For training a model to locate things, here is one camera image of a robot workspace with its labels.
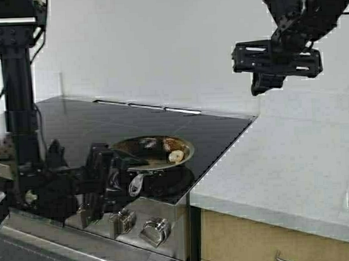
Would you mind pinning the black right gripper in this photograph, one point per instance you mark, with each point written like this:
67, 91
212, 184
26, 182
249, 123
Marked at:
269, 68

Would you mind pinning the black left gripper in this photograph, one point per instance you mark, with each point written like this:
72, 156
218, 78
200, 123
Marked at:
94, 182

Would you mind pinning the dark steel frying pan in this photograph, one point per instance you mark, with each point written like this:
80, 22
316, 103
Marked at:
160, 174

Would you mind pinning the raw shrimp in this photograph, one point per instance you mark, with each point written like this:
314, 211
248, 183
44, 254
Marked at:
176, 156

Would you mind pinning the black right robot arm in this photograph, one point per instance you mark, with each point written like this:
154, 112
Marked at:
289, 51

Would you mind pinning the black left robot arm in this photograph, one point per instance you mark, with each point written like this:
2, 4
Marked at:
43, 183

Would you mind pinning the black glass stove cooktop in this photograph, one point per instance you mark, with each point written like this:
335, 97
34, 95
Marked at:
78, 124

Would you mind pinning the middle steel stove knob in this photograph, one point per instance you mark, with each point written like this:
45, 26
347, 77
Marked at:
121, 222

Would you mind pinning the steel stove knob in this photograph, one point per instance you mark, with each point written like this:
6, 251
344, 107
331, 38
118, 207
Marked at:
84, 214
155, 231
121, 222

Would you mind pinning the left steel stove knob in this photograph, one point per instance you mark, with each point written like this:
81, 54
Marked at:
84, 214

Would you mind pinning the stainless steel oven range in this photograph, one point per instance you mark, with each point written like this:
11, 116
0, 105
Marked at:
32, 235

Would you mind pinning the right steel stove knob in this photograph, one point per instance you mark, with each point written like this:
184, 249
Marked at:
155, 231

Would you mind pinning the wooden cabinet drawer front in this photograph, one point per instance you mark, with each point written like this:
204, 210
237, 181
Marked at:
230, 238

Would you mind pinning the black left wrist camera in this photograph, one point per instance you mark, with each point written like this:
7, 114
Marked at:
55, 155

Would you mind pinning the steel drawer handle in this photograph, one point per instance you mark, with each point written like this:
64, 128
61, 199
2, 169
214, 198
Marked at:
279, 258

